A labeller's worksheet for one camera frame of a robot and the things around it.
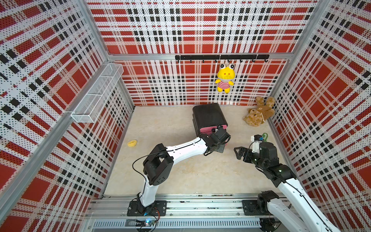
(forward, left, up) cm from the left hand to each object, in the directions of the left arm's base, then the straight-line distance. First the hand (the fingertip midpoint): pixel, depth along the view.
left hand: (220, 144), depth 87 cm
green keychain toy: (+13, -36, -11) cm, 40 cm away
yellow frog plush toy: (+37, -4, +25) cm, 45 cm away
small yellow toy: (+6, +59, -9) cm, 60 cm away
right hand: (-6, -11, +5) cm, 14 cm away
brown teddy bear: (+24, -30, -2) cm, 38 cm away
